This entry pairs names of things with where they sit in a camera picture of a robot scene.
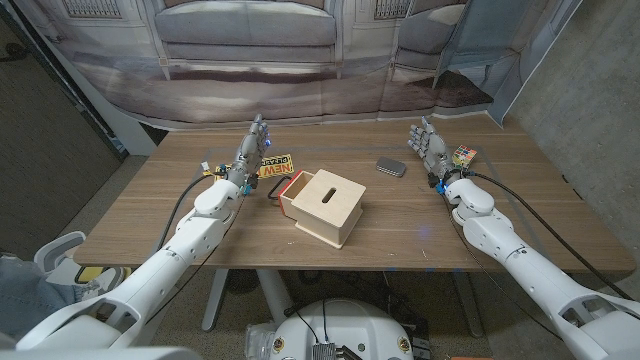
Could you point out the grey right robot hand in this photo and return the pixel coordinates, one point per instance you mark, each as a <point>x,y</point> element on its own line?
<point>435,150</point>

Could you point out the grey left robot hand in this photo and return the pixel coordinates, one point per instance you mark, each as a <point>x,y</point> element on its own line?
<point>248,155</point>

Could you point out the yellow new driver bumper sticker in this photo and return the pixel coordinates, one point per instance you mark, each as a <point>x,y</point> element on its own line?
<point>277,167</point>

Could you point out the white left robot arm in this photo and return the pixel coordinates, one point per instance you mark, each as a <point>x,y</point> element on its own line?
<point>150,280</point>

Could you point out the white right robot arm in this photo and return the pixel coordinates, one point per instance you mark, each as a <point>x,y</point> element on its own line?
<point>525,265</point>

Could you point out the Rubik's cube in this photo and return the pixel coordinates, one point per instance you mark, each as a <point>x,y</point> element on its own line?
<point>465,156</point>

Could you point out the wooden drawer with red front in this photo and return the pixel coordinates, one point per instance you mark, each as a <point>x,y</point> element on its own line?
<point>295,187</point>

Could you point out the grey metal tin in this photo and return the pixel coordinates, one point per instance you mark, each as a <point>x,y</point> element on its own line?
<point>391,166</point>

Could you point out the printed sofa room backdrop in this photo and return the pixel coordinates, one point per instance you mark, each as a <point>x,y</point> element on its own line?
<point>250,75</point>

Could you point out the wooden box with slot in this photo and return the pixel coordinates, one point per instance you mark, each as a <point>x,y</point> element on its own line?
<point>325,210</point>

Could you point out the black round floor object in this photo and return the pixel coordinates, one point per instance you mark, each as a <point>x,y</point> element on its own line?
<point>242,281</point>

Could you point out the white thick table leg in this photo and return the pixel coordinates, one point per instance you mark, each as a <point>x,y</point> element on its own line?
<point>274,295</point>

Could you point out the white slanted table leg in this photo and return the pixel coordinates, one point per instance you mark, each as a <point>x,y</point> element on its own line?
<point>215,300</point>

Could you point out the grey table leg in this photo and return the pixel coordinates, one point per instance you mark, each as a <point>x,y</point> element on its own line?
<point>469,305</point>

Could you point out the clear plastic container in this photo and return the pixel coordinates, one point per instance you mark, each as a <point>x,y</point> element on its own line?
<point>257,342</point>

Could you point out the yellow flat object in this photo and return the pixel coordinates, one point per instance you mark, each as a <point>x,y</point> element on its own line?
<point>92,274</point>

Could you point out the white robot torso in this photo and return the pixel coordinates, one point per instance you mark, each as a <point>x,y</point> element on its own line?
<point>350,330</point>

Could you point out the white office chair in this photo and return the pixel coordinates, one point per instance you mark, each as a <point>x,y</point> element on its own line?
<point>55,247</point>

